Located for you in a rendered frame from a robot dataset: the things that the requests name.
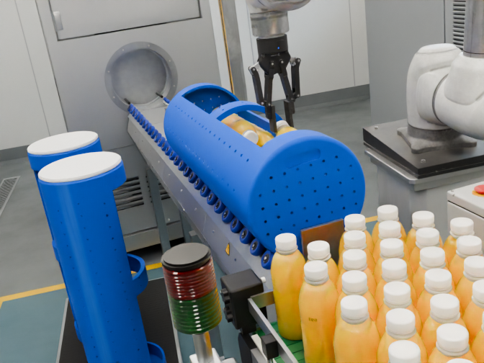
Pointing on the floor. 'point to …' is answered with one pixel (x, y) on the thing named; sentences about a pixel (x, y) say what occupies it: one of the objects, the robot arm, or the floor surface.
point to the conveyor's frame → (251, 348)
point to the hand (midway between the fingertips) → (280, 117)
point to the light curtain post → (232, 48)
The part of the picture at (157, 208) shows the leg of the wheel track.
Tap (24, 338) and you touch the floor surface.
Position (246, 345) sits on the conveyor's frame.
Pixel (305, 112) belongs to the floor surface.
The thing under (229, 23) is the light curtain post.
